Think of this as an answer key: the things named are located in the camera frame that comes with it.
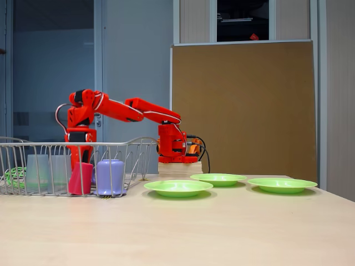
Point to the red robot arm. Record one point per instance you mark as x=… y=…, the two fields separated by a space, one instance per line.
x=166 y=147

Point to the red plastic cup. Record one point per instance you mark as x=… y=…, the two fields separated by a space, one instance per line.
x=81 y=178

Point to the wooden base block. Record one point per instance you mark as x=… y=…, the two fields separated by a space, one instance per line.
x=180 y=169

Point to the grey glass door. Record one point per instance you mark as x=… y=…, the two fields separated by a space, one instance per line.
x=55 y=69

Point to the purple plastic mug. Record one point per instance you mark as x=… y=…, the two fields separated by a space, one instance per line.
x=109 y=174

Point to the brown pin board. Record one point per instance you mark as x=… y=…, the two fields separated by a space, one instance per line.
x=263 y=110

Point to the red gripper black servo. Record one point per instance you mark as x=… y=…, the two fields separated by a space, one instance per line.
x=80 y=137

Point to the green plastic plate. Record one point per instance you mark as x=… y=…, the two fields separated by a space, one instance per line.
x=218 y=179
x=281 y=185
x=177 y=187

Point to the orange table clamp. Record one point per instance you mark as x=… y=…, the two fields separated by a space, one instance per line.
x=195 y=149

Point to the white slotted rail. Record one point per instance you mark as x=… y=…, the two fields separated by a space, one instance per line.
x=237 y=19

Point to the grey translucent plastic cup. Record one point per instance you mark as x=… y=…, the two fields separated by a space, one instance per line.
x=59 y=171
x=37 y=171

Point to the yellow black striped tape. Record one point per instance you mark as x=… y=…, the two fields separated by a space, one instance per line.
x=106 y=197

